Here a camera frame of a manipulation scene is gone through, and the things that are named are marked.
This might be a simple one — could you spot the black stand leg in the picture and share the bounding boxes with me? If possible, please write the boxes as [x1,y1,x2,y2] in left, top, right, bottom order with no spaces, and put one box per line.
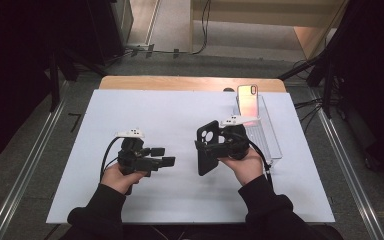
[277,54,335,118]

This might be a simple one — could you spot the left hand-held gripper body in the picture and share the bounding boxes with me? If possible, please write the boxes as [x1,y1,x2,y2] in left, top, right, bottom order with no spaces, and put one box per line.
[114,128,164,178]

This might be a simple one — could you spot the iridescent orange phone case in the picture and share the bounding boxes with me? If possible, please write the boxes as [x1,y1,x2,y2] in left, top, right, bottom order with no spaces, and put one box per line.
[236,83,260,119]

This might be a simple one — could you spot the black phone case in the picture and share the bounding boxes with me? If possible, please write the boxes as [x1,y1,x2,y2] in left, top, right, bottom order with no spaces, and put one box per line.
[195,119,221,177]

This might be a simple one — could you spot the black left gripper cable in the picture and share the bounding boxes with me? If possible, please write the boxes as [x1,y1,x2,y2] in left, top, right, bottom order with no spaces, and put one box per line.
[99,136,124,183]

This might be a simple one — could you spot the light wooden shelf unit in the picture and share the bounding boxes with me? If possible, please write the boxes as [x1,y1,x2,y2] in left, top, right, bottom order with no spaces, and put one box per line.
[189,0,349,62]

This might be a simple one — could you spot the black curtain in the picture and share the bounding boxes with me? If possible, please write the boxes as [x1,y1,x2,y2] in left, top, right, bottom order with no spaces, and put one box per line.
[323,0,384,183]
[0,0,129,169]

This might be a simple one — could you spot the person's right hand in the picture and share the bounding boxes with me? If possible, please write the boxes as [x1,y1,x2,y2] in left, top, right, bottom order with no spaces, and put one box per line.
[217,147,265,187]

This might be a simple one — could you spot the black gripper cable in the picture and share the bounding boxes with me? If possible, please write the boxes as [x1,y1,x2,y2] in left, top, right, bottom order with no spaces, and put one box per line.
[99,136,124,183]
[245,137,275,189]

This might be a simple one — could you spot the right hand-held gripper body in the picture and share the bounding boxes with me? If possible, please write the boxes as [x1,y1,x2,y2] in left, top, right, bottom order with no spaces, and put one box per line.
[213,114,260,161]

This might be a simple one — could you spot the clear plastic tray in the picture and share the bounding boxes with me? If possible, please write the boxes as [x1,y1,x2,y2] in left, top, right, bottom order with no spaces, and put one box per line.
[233,94,284,168]

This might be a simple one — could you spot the aluminium floor rail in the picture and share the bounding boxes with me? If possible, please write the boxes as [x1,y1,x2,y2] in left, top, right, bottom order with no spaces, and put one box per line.
[311,99,384,240]
[0,99,67,240]

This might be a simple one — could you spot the black floor cables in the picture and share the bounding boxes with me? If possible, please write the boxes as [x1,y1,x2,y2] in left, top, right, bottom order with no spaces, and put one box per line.
[293,94,328,133]

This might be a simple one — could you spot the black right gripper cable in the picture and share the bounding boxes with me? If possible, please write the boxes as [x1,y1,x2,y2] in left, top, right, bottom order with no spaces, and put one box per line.
[245,137,275,189]

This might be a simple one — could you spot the person's left hand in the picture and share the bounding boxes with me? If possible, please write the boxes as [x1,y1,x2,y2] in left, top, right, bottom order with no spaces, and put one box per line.
[100,162,148,196]

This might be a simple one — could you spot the wooden table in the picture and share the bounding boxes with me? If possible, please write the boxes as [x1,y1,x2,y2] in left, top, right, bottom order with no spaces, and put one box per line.
[98,75,287,94]

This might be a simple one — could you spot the hanging black cable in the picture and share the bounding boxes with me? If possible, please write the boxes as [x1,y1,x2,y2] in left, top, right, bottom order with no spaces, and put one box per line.
[193,0,212,56]

